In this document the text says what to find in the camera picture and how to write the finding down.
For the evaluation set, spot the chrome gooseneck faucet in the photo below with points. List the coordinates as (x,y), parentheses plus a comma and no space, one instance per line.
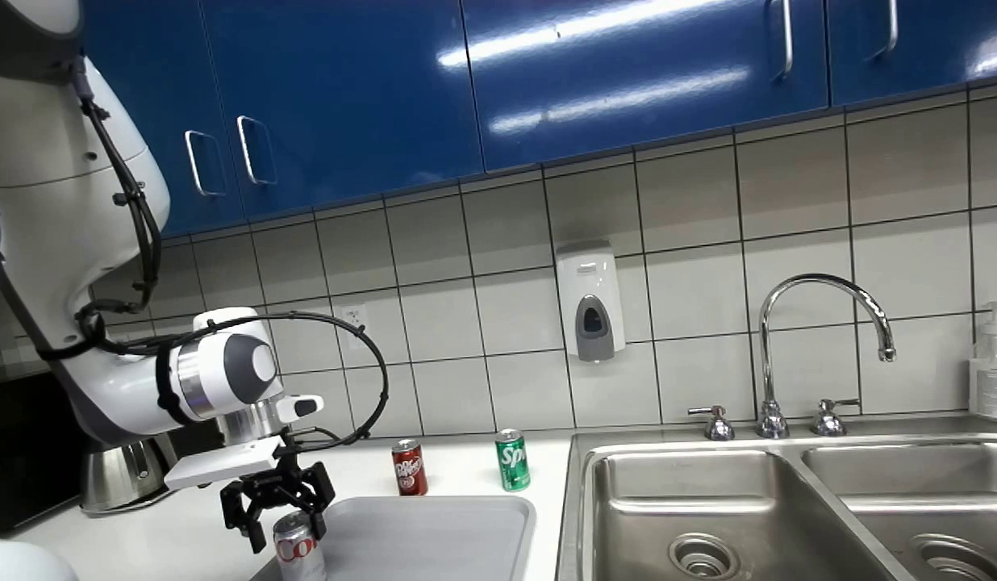
(796,353)

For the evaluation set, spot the chrome faucet handle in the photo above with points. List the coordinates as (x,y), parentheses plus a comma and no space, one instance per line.
(715,420)
(832,417)

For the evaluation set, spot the silver diet soda can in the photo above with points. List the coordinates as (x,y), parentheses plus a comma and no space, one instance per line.
(298,550)

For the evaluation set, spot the right chrome faucet handle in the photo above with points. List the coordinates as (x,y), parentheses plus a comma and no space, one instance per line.
(832,417)

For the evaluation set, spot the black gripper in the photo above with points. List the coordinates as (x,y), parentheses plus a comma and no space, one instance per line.
(283,487)

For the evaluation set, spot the black coffee maker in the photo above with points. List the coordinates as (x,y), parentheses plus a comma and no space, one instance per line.
(40,450)

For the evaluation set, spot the stainless steel double sink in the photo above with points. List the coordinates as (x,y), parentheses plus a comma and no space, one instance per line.
(858,507)

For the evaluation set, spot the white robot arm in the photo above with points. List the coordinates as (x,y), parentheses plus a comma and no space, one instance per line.
(83,209)

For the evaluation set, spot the green Sprite can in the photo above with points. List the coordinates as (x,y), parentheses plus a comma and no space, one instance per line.
(511,459)

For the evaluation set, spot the left chrome faucet handle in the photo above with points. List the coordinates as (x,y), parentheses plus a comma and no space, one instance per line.
(715,420)

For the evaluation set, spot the clear soap pump bottle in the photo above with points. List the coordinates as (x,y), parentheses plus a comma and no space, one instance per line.
(984,394)

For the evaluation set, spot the red soda can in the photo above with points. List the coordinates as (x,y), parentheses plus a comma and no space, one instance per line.
(412,470)

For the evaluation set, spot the grey plastic tray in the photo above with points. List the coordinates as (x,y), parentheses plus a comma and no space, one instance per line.
(428,539)

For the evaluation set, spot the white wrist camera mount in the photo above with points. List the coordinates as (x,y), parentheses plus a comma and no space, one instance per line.
(223,463)

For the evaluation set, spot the white wall soap dispenser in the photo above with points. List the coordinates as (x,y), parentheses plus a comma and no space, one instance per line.
(591,306)

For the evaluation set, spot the blue upper cabinets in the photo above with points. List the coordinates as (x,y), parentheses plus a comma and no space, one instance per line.
(277,109)

